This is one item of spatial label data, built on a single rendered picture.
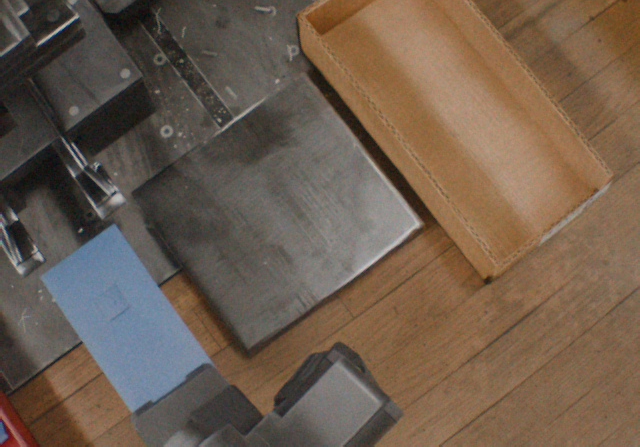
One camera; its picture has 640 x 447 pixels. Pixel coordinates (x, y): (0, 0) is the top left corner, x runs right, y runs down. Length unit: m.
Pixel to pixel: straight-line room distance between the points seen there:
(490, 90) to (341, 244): 0.18
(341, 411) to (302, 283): 0.31
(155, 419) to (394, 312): 0.28
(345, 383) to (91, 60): 0.40
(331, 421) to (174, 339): 0.25
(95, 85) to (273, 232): 0.18
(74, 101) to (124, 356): 0.20
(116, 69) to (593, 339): 0.43
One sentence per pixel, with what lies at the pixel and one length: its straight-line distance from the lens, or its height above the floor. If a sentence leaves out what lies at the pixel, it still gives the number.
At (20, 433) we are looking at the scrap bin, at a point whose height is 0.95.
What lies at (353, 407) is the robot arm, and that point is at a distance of 0.72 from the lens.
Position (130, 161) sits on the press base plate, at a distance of 1.08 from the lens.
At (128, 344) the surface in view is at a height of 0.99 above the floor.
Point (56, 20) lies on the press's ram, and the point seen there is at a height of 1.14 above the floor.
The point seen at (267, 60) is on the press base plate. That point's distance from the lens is 1.10.
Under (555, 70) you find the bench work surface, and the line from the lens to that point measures 1.11.
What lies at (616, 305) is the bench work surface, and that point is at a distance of 1.06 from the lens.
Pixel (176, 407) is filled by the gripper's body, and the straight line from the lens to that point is 0.83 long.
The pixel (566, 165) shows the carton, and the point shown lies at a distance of 1.07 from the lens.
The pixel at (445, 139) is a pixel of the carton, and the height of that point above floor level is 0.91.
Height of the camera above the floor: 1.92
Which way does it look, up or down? 75 degrees down
